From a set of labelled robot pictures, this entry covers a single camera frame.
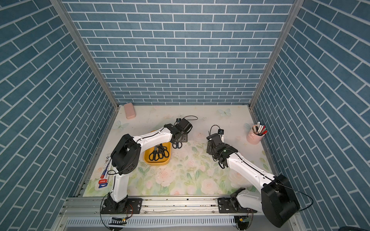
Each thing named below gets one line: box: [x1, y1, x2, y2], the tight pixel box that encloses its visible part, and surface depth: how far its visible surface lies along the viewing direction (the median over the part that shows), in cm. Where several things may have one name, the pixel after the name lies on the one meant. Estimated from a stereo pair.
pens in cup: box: [251, 121, 268, 136], surface depth 96 cm
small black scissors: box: [157, 143, 170, 159], surface depth 94 cm
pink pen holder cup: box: [246, 124, 266, 145], surface depth 96 cm
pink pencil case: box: [123, 102, 137, 120], surface depth 121 cm
